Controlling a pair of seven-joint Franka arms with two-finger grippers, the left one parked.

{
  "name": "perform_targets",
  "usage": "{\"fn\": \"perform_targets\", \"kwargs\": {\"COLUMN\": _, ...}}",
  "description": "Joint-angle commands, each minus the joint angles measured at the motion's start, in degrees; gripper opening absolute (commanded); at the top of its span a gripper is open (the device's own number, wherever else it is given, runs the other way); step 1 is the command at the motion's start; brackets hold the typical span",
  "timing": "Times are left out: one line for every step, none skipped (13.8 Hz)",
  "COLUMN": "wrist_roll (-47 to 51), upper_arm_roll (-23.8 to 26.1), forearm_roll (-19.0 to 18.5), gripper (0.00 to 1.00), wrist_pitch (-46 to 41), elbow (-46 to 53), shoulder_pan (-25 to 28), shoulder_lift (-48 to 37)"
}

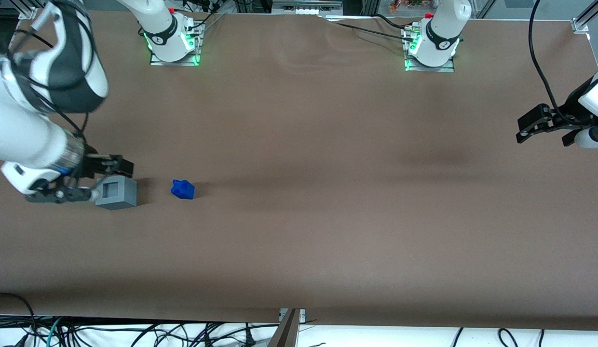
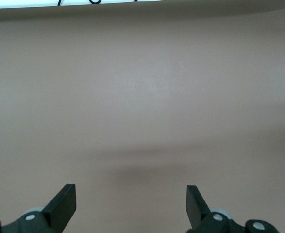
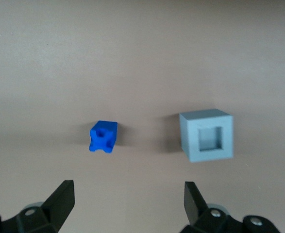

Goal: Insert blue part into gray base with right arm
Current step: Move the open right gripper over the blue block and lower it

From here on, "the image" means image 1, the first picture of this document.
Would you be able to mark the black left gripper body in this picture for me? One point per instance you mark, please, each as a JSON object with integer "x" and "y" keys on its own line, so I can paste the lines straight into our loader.
{"x": 567, "y": 114}

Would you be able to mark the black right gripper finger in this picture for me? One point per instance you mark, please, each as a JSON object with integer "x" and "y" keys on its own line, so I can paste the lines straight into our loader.
{"x": 123, "y": 165}
{"x": 106, "y": 171}

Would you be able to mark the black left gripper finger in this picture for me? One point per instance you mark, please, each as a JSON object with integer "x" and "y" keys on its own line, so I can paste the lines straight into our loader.
{"x": 529, "y": 135}
{"x": 535, "y": 118}

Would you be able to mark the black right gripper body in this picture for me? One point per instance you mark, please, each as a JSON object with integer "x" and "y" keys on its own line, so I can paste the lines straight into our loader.
{"x": 93, "y": 166}

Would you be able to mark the gray square base block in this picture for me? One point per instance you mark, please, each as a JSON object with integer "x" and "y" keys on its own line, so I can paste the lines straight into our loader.
{"x": 128, "y": 193}

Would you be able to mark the blue plastic part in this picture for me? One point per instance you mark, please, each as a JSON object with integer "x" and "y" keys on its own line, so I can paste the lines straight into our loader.
{"x": 183, "y": 190}

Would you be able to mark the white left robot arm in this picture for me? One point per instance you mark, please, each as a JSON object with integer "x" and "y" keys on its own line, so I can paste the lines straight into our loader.
{"x": 441, "y": 33}

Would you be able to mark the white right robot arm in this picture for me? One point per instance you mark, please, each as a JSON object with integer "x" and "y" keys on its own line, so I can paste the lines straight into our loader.
{"x": 19, "y": 135}

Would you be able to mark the orange plastic item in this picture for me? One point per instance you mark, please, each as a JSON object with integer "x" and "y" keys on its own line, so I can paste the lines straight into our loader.
{"x": 398, "y": 6}

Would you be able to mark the brown table mat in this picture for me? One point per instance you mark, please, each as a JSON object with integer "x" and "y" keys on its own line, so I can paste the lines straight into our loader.
{"x": 328, "y": 193}

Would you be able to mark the grey angled beam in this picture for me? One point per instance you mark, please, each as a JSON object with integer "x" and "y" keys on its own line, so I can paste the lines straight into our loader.
{"x": 285, "y": 335}

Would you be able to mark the grey box with ports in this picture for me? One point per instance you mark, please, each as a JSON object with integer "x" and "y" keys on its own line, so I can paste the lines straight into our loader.
{"x": 304, "y": 7}

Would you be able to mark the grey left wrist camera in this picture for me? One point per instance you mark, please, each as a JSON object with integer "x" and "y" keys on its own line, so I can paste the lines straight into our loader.
{"x": 588, "y": 139}

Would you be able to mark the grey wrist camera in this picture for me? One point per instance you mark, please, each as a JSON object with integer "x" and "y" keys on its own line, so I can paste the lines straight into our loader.
{"x": 62, "y": 194}
{"x": 588, "y": 139}

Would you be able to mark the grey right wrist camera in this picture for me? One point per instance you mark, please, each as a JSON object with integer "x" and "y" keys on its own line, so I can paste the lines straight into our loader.
{"x": 62, "y": 194}

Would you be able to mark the aluminium frame profile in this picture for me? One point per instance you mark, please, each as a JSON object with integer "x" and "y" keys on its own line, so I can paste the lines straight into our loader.
{"x": 581, "y": 24}
{"x": 26, "y": 7}

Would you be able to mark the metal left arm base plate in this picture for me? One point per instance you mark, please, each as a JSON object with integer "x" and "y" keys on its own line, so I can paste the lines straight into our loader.
{"x": 443, "y": 69}

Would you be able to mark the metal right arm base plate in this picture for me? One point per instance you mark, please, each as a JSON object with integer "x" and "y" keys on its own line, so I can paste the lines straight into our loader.
{"x": 183, "y": 63}

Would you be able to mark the silver metal bracket plate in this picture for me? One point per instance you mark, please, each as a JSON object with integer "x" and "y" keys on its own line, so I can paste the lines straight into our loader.
{"x": 302, "y": 315}

